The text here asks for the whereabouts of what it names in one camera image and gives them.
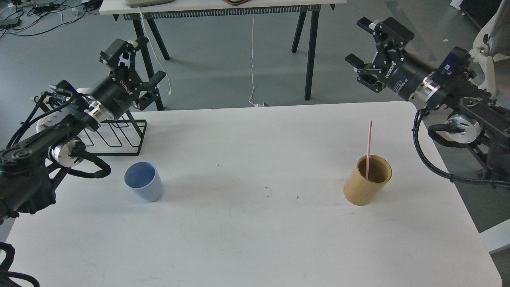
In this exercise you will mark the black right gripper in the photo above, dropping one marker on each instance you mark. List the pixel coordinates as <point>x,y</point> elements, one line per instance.
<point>393,67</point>

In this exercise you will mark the blue plastic cup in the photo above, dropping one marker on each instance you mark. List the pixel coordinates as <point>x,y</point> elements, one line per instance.
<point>144,180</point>

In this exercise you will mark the bamboo cylinder holder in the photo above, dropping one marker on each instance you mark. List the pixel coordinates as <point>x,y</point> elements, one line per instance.
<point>359,191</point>

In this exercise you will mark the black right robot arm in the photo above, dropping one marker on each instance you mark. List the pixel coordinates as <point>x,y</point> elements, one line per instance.
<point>476,122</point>

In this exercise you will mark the black wire dish rack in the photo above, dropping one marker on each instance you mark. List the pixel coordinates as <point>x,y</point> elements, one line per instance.
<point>122,137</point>

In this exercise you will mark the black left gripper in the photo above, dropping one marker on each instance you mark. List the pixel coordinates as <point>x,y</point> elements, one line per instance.
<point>112,96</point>

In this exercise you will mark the white cup on rack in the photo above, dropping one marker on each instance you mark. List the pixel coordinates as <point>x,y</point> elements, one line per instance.
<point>82,91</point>

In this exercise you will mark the white office chair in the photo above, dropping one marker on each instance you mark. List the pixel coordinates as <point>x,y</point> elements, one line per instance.
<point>491,45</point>

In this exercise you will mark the white background table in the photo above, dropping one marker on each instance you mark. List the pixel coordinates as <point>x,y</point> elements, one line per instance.
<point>203,8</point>

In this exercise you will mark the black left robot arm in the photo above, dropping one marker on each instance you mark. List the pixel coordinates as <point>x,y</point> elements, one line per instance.
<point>47,147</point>

